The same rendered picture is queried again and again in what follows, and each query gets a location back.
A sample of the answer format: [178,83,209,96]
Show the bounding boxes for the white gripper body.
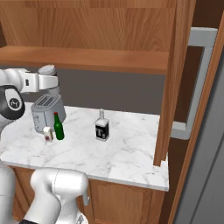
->
[37,64,61,96]

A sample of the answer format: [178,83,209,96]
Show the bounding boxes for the wooden base cabinet door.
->
[87,178,165,224]
[10,166,38,221]

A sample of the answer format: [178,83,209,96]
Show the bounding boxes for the silver toaster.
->
[31,93,67,134]

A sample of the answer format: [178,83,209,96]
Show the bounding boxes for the green glass bottle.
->
[52,111,66,141]

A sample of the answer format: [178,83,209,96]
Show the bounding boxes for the small white red carton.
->
[43,126,54,144]

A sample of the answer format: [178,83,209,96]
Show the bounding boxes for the clear bottle black label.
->
[94,108,111,143]

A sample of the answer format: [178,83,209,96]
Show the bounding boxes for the grey fridge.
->
[173,59,224,224]

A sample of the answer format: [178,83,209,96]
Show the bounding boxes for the open wooden wall cabinet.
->
[0,0,178,76]

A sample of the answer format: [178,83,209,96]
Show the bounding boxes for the silver cabinet door handle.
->
[81,186,90,206]

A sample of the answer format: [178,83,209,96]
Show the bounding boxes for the wooden wall cabinet door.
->
[152,0,197,167]

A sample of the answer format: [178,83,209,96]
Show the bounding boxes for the grey framed wall oven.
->
[170,27,219,141]

